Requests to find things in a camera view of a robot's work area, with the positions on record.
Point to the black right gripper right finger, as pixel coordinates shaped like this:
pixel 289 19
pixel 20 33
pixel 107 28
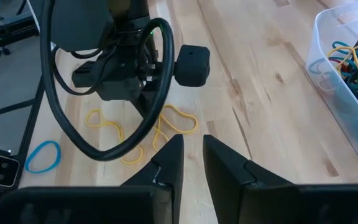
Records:
pixel 259 202

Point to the black computer tower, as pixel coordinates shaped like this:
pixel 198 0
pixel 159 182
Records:
pixel 11 31

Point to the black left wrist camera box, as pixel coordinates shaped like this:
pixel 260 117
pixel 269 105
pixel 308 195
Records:
pixel 191 67

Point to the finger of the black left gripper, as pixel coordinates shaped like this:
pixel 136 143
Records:
pixel 145 104

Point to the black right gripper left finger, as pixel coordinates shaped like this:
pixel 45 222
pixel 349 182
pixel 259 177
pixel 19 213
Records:
pixel 89 205

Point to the clear plastic bin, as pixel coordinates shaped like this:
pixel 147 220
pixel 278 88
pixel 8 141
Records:
pixel 328 102

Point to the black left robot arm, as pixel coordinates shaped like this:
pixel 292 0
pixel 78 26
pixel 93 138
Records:
pixel 79 25

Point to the long yellow rubber band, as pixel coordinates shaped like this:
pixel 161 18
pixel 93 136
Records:
pixel 132 162

